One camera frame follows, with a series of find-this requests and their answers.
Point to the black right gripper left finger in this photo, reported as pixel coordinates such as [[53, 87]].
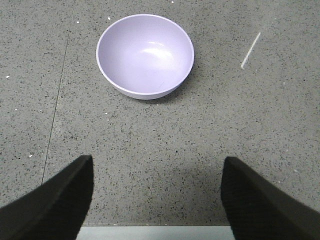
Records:
[[55, 210]]

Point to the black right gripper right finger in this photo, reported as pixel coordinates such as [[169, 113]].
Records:
[[257, 210]]

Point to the lavender plastic bowl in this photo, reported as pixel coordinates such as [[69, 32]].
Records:
[[145, 56]]

